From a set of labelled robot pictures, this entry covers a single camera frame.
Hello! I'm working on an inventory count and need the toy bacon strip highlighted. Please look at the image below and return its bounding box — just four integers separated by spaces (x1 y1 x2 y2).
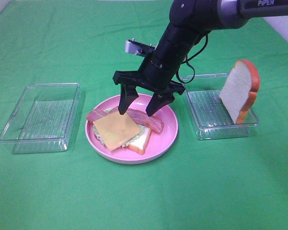
127 109 164 133
86 109 107 123

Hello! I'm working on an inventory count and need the right clear plastic container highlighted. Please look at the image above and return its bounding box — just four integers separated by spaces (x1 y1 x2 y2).
182 73 259 140

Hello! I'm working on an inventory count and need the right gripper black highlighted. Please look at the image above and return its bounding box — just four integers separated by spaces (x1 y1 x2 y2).
113 23 203 117

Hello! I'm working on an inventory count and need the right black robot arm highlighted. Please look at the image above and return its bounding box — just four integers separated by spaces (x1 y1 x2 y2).
113 0 288 116

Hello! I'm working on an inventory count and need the clear plastic container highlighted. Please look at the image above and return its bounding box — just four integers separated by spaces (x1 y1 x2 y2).
0 83 80 154
182 73 259 140

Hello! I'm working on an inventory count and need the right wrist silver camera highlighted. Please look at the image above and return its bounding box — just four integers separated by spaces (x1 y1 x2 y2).
125 39 155 57

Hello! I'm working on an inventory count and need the toy bread slice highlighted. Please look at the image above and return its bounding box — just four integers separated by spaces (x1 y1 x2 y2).
127 125 152 155
219 59 260 124

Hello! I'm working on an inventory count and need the green tablecloth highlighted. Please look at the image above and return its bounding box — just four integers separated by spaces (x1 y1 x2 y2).
0 0 288 230

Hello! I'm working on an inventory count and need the pink round plate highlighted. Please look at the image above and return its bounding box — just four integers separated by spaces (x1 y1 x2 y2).
85 93 178 164

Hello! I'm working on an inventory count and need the yellow toy cheese slice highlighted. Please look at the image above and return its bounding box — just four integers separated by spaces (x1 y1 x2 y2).
93 112 141 151

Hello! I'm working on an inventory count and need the left clear plastic container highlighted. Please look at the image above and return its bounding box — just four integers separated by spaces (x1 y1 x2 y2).
0 83 80 154

